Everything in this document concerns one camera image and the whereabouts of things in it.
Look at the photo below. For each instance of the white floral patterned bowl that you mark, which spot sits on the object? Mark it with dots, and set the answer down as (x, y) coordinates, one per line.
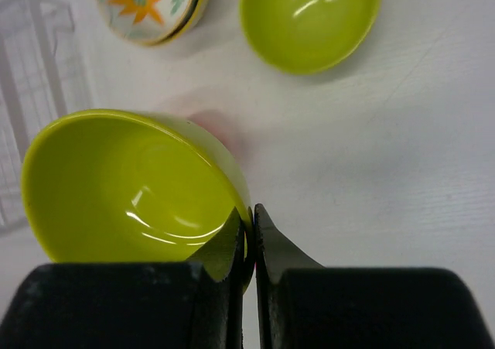
(144, 22)

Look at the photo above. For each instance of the white wire dish rack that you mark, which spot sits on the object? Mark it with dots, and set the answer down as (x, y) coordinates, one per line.
(42, 78)

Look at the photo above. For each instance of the green bowl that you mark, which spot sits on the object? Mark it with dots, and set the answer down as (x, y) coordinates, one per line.
(105, 185)
(306, 36)

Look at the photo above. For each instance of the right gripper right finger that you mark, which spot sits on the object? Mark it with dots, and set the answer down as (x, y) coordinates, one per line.
(302, 304)

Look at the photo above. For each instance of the blue yellow patterned bowl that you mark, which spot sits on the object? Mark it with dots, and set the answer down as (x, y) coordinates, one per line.
(193, 17)

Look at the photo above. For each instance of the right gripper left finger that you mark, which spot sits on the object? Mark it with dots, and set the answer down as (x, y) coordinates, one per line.
(196, 303)

